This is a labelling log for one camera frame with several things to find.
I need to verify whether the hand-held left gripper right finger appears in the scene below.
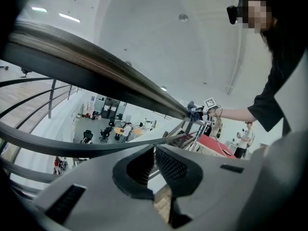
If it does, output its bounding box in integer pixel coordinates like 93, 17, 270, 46
155, 144, 204, 229

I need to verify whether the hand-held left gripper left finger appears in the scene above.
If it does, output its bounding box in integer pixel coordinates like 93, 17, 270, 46
112, 145, 155, 200

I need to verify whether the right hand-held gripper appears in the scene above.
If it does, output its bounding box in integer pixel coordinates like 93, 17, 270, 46
194, 97, 221, 116

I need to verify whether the blue cloth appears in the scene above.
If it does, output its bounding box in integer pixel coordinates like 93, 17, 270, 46
186, 100, 205, 123

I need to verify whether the dark wooden handrail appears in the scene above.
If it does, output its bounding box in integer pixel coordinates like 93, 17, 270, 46
0, 18, 210, 127

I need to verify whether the person's right forearm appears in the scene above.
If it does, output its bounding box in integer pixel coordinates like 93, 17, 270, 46
207, 107, 257, 124

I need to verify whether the red table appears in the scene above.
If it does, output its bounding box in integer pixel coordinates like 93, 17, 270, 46
195, 134, 238, 159

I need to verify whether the black office chair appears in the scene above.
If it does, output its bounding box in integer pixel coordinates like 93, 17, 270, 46
99, 127, 112, 143
81, 129, 94, 144

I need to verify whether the round wooden table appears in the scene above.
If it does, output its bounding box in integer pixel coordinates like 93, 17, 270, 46
113, 126, 126, 141

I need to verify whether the dark flat railing bar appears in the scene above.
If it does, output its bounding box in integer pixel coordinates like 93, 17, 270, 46
0, 121, 191, 159

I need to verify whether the person's black shirt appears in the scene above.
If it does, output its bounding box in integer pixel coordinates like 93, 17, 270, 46
247, 39, 308, 139

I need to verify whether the person's face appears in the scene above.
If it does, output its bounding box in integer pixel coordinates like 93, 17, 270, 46
242, 0, 274, 35

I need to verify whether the thin gripper cable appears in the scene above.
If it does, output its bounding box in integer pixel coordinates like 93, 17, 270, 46
208, 108, 232, 156

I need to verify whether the black head-worn camera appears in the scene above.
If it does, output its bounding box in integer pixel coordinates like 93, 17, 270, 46
226, 0, 250, 26

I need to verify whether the dark metal railing post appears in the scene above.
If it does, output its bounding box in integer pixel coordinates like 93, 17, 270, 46
47, 78, 58, 119

